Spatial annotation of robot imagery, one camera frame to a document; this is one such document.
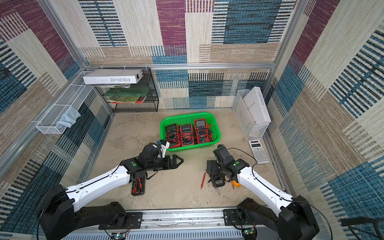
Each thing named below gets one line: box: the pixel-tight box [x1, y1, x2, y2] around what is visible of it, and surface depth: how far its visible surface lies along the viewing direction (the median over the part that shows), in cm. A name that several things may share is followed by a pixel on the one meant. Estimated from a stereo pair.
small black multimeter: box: [211, 174, 225, 188], surface depth 85 cm
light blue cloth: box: [56, 105, 81, 131], surface depth 69 cm
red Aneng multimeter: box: [165, 123, 182, 149], surface depth 99 cm
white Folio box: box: [82, 69, 144, 85], surface depth 81 cm
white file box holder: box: [232, 86, 272, 141], surface depth 98 cm
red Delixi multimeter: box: [194, 118, 213, 144], surface depth 98 cm
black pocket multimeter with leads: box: [131, 175, 146, 197], surface depth 81 cm
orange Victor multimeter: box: [180, 124, 194, 146], surface depth 98 cm
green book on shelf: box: [104, 87, 150, 103], surface depth 101 cm
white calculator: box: [248, 139, 270, 164], surface depth 98 cm
